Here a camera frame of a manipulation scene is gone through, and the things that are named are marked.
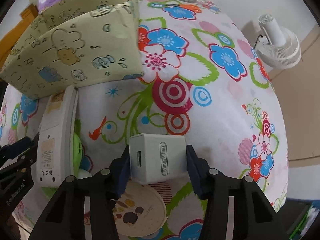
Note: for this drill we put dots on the orange handled scissors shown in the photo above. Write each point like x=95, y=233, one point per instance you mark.
x=190, y=7

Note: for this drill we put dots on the small white charger cube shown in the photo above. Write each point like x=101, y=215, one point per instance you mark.
x=156, y=158

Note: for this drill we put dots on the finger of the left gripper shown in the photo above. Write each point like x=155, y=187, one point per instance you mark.
x=23, y=160
x=18, y=147

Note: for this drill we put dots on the green perforated panda case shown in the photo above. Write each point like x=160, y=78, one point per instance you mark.
x=77, y=157

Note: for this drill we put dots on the yellow patterned cardboard box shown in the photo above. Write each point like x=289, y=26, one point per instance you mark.
x=76, y=43

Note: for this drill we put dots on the white clip fan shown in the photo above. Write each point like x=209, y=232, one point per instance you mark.
x=277, y=46

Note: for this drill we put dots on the white oval mouse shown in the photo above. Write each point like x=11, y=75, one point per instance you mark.
x=82, y=174

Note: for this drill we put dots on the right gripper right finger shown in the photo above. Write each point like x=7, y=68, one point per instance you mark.
x=254, y=216

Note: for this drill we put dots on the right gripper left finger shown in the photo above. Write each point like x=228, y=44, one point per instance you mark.
x=63, y=216

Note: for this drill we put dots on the round beige hedgehog mirror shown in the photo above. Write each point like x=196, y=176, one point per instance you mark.
x=140, y=211

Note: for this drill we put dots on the wooden chair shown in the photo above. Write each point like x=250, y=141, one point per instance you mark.
x=9, y=40

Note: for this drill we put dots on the floral tablecloth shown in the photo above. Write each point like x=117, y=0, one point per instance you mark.
x=217, y=95

